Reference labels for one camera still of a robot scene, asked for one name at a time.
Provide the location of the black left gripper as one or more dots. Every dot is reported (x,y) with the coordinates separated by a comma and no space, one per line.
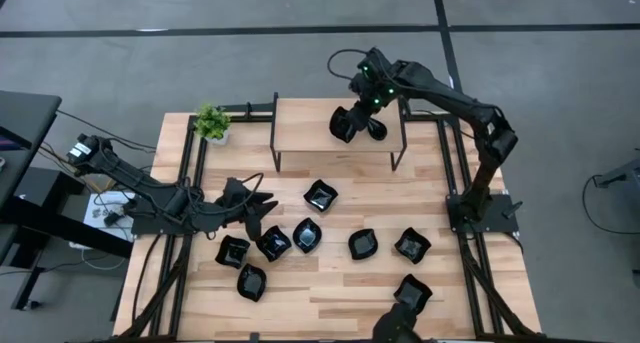
(237,209)

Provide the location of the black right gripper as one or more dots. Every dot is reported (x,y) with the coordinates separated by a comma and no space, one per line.
(366,109)

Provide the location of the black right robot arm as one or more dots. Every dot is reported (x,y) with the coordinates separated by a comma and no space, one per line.
(450,95)

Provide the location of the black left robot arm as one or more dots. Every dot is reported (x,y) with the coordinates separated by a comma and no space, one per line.
(150,193)

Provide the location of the black square mini plate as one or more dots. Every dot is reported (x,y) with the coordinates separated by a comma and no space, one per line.
(232,251)
(273,243)
(412,245)

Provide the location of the black round mini bowl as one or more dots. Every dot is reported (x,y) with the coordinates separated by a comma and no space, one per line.
(307,235)
(320,195)

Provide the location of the black oval mini plate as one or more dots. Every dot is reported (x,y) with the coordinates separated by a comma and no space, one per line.
(363,244)

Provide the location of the green plant in white pot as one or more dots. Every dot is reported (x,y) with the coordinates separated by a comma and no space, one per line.
(212,122)

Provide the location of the white paper sheet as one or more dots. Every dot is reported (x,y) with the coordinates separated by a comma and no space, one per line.
(107,208)

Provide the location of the black side desk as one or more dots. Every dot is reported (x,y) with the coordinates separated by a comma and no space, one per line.
(25,113)

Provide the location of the grey equipment stand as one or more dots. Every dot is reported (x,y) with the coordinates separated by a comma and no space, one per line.
(622,173)

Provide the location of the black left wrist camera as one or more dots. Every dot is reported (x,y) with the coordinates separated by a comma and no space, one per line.
(233,189)

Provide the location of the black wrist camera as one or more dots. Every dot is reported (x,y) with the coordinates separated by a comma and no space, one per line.
(233,189)
(356,85)

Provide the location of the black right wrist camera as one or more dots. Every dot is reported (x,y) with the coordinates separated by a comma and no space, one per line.
(356,85)

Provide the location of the wooden-top table with black frame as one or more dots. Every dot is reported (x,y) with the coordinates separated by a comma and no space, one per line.
(310,128)

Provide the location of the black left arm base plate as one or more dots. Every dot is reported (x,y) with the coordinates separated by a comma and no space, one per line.
(150,228)

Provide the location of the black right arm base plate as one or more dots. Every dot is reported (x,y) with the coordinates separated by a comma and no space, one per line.
(500,218)

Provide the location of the black exterior camera on mount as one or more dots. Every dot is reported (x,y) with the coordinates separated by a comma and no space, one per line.
(395,328)

